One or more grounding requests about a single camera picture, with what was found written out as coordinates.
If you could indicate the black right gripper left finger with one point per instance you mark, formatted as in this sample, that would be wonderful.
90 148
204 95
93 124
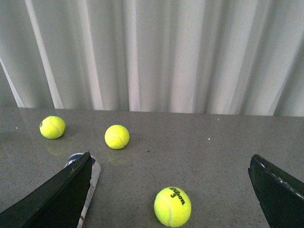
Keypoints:
57 203

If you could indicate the white pleated curtain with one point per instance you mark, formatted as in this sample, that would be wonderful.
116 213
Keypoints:
179 56

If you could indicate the plain yellow tennis ball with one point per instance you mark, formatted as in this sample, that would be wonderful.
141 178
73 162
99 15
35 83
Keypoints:
117 137

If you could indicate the yellow tennis ball black mark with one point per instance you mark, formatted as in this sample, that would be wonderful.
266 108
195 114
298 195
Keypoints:
52 127

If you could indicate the tennis ball with Wilson logo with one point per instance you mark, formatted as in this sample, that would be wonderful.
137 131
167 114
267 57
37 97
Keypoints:
172 207

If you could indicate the clear Wilson tennis ball can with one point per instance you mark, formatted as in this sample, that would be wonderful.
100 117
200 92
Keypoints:
91 183

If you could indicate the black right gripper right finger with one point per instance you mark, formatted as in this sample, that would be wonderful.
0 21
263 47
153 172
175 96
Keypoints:
280 195

